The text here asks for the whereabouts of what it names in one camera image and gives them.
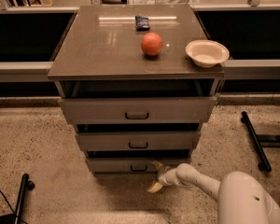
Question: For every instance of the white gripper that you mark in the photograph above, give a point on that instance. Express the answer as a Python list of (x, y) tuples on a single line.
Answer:
[(164, 176)]

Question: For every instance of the grey bottom drawer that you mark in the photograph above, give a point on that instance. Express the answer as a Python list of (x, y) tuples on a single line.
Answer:
[(134, 161)]

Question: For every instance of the grey drawer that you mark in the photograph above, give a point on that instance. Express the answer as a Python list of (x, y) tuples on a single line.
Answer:
[(153, 136), (138, 101), (134, 161)]

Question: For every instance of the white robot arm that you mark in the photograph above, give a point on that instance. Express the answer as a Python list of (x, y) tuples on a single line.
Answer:
[(241, 199)]

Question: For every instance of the grey middle drawer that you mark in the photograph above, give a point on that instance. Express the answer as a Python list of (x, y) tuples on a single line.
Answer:
[(153, 136)]

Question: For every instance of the grey drawer cabinet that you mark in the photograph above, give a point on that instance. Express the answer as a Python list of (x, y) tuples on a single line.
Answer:
[(104, 45)]

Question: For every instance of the grey top drawer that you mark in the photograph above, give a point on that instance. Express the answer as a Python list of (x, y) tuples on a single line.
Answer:
[(138, 101)]

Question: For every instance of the black right base leg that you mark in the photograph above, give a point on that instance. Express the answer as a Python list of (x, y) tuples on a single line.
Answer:
[(261, 141)]

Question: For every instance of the black base leg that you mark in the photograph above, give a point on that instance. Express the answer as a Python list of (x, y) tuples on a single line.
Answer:
[(15, 216), (261, 141)]

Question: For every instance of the white bowl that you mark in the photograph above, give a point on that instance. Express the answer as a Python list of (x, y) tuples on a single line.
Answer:
[(207, 53)]

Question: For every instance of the red apple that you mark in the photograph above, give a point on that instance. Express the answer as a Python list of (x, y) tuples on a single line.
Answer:
[(151, 44)]

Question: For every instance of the black left base leg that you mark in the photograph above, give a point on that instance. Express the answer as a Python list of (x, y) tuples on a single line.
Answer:
[(15, 216)]

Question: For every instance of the grey metal railing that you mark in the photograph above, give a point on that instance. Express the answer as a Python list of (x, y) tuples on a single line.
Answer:
[(21, 67)]

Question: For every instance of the dark blue snack packet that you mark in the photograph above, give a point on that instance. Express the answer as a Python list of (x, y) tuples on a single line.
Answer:
[(141, 23)]

